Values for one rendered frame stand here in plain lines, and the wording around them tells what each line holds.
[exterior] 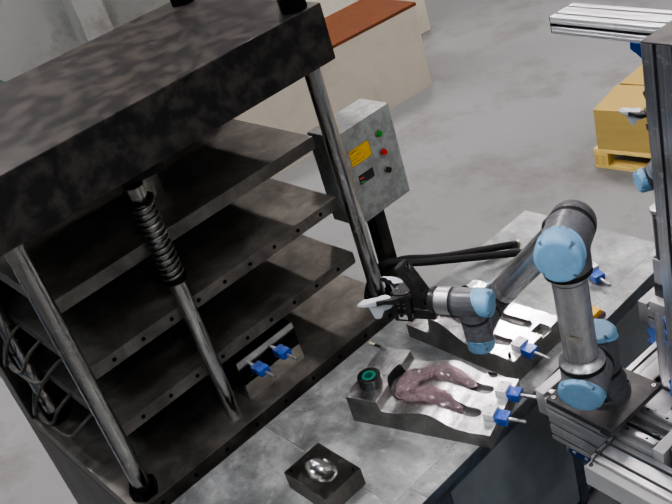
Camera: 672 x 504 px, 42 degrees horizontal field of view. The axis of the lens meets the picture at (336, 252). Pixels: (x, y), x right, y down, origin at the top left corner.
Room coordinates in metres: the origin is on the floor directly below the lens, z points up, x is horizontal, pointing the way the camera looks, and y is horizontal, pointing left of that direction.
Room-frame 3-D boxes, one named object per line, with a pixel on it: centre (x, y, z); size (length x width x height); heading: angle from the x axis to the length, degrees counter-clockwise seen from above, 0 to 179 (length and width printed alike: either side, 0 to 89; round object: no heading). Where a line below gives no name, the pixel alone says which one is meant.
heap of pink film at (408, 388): (2.22, -0.17, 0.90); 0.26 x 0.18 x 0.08; 51
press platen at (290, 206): (2.93, 0.60, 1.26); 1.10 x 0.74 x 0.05; 124
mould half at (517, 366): (2.49, -0.41, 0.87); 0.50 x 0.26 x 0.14; 34
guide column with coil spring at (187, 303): (2.51, 0.52, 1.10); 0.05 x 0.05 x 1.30
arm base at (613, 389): (1.81, -0.59, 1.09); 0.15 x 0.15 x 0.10
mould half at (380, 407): (2.22, -0.16, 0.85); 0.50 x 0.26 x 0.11; 51
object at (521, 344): (2.23, -0.51, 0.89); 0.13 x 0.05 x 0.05; 34
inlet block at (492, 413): (2.01, -0.34, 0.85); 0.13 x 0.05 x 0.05; 51
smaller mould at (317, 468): (2.02, 0.25, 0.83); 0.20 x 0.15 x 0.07; 34
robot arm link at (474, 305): (1.85, -0.30, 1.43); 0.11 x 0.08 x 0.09; 55
